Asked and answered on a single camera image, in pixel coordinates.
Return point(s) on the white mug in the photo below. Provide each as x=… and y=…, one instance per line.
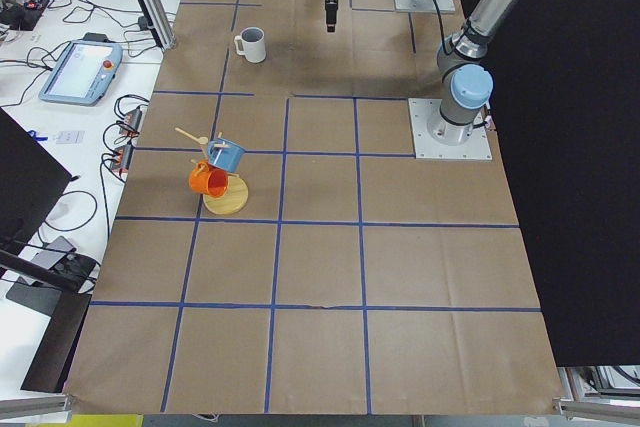
x=250, y=44

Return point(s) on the blue mug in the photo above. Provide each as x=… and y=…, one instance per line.
x=224, y=154

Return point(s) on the wooden mug tree stand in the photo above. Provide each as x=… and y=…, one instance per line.
x=237, y=192

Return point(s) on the orange mug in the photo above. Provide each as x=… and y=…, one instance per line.
x=208, y=180

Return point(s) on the blue teach pendant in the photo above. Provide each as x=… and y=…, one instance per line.
x=83, y=73

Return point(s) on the black monitor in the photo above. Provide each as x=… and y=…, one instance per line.
x=32, y=182

